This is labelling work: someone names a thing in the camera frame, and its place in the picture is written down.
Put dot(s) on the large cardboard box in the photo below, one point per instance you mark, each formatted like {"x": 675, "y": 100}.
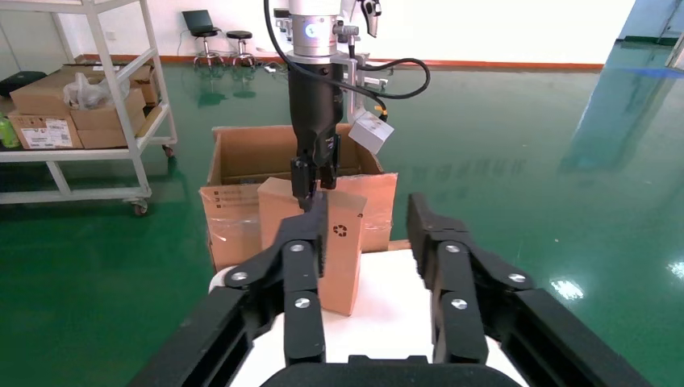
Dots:
{"x": 240, "y": 155}

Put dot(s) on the carton with white label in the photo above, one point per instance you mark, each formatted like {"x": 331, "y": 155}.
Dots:
{"x": 32, "y": 133}

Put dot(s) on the clear plastic bag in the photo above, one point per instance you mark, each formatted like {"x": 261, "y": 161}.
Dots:
{"x": 85, "y": 93}

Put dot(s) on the white wheeled trolley rack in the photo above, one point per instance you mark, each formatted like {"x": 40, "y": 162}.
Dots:
{"x": 128, "y": 123}

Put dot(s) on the small cardboard box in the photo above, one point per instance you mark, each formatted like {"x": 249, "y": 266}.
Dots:
{"x": 342, "y": 262}

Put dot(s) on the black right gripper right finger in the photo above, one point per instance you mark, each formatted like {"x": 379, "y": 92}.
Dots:
{"x": 454, "y": 277}

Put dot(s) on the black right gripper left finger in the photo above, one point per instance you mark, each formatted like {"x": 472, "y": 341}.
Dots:
{"x": 299, "y": 277}

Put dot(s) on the black laptop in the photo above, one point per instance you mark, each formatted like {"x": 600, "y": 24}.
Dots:
{"x": 196, "y": 20}

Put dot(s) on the black chrome stool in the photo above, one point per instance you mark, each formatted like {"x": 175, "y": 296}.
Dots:
{"x": 206, "y": 34}
{"x": 239, "y": 35}

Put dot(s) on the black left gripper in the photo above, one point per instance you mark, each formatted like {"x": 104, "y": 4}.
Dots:
{"x": 315, "y": 107}

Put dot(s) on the plain brown cardboard carton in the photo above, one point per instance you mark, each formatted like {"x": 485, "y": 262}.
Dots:
{"x": 145, "y": 85}
{"x": 101, "y": 140}
{"x": 101, "y": 117}
{"x": 37, "y": 93}

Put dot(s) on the silver camera bracket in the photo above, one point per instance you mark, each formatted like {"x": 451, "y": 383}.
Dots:
{"x": 355, "y": 75}

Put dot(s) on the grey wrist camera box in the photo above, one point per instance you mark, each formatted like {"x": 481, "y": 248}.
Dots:
{"x": 370, "y": 133}

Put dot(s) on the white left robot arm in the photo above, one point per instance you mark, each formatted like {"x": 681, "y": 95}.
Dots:
{"x": 314, "y": 27}

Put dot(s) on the black bag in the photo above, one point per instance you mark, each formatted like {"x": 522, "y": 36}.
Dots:
{"x": 21, "y": 81}

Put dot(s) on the green bottle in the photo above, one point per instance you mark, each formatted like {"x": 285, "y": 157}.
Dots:
{"x": 8, "y": 133}

